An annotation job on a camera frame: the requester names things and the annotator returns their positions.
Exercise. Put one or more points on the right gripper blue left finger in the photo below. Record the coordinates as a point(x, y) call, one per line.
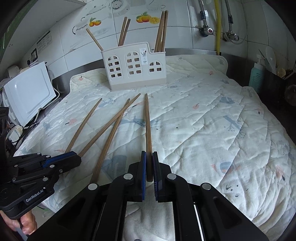
point(142, 175)

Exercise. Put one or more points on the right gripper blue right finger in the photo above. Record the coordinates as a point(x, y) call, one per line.
point(157, 175)

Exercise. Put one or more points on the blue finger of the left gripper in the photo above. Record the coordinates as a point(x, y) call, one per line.
point(66, 161)

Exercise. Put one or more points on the wooden chopstick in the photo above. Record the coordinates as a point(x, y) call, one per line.
point(77, 133)
point(160, 42)
point(159, 33)
point(122, 30)
point(125, 32)
point(148, 140)
point(106, 126)
point(103, 154)
point(94, 39)
point(164, 31)

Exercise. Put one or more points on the person's left hand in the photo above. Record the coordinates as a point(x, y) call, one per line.
point(28, 222)

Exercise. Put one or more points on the white quilted mat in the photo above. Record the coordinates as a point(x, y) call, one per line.
point(204, 125)

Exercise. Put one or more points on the white microwave oven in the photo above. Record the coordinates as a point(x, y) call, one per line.
point(28, 92)

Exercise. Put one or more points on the white plastic utensil holder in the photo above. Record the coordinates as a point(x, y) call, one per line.
point(134, 66)

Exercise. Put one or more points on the teal soap bottle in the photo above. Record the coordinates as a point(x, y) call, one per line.
point(256, 77)

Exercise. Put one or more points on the black utensil pot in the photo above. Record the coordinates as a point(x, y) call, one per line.
point(276, 92)

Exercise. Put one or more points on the right metal water valve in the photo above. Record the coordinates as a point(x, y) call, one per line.
point(230, 37)

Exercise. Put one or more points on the white rice spoon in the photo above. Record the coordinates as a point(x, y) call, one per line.
point(271, 59)

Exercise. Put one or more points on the yellow gas pipe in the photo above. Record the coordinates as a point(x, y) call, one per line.
point(218, 26)

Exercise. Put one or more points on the red handle water valve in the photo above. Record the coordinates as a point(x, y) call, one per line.
point(206, 31)

